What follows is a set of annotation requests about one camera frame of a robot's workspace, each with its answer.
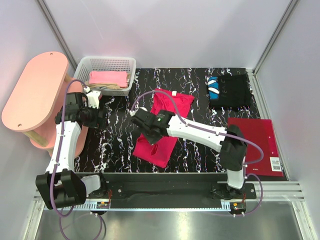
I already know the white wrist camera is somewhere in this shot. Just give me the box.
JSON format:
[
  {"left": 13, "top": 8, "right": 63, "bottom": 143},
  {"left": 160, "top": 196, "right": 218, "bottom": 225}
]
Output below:
[
  {"left": 129, "top": 107, "right": 148, "bottom": 117},
  {"left": 83, "top": 86, "right": 102, "bottom": 109}
]

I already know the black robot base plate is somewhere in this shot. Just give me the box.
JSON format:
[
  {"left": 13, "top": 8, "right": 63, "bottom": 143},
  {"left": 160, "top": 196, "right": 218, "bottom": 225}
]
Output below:
[{"left": 88, "top": 173, "right": 257, "bottom": 211}]

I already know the orange connector board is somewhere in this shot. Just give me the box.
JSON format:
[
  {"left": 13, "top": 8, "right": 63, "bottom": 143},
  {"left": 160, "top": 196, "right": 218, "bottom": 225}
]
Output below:
[
  {"left": 96, "top": 200, "right": 111, "bottom": 209},
  {"left": 230, "top": 201, "right": 247, "bottom": 212}
]

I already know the beige folded t shirt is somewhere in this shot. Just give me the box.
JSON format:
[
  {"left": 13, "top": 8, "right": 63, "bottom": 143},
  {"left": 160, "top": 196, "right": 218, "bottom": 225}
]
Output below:
[{"left": 84, "top": 74, "right": 131, "bottom": 90}]

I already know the pink folded t shirt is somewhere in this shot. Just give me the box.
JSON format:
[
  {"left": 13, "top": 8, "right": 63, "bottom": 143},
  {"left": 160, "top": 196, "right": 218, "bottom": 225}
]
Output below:
[{"left": 88, "top": 71, "right": 128, "bottom": 88}]

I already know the white plastic basket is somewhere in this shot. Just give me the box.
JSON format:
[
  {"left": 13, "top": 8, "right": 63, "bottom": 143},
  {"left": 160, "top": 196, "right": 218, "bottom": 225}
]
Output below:
[{"left": 74, "top": 56, "right": 136, "bottom": 97}]

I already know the left orange connector board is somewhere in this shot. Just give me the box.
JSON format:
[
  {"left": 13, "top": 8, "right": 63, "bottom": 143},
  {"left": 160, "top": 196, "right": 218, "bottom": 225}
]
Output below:
[{"left": 96, "top": 200, "right": 111, "bottom": 209}]

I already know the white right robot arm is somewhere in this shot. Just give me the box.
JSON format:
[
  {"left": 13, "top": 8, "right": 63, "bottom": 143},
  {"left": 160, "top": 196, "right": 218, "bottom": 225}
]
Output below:
[{"left": 129, "top": 107, "right": 248, "bottom": 199}]

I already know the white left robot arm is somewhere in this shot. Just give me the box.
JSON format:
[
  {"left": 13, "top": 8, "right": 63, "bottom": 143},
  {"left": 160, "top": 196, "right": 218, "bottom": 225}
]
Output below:
[{"left": 35, "top": 90, "right": 108, "bottom": 210}]

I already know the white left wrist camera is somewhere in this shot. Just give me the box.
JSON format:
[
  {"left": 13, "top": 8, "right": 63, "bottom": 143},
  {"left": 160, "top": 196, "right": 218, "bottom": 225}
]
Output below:
[{"left": 83, "top": 86, "right": 102, "bottom": 109}]

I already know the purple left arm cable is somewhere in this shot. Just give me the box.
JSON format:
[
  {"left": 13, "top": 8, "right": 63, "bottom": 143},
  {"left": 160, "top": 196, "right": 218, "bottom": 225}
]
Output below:
[{"left": 49, "top": 79, "right": 107, "bottom": 240}]

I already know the red t shirt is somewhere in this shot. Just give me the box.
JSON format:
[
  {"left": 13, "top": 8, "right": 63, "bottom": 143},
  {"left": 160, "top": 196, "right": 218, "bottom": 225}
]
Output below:
[{"left": 131, "top": 89, "right": 195, "bottom": 168}]

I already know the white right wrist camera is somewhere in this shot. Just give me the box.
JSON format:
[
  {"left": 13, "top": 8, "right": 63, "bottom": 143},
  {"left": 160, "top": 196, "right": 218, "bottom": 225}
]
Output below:
[{"left": 129, "top": 107, "right": 148, "bottom": 117}]

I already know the right orange connector board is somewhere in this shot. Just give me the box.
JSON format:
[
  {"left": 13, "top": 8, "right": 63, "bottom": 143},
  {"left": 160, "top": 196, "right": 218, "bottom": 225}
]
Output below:
[{"left": 230, "top": 201, "right": 247, "bottom": 212}]

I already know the black folded t shirt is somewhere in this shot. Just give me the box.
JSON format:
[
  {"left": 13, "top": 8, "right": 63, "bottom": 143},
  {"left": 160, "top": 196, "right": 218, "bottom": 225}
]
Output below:
[{"left": 207, "top": 74, "right": 252, "bottom": 108}]

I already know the pink three tier shelf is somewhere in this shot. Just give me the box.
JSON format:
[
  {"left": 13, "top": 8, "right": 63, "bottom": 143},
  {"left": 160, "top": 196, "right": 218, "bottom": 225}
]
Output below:
[{"left": 1, "top": 51, "right": 83, "bottom": 155}]

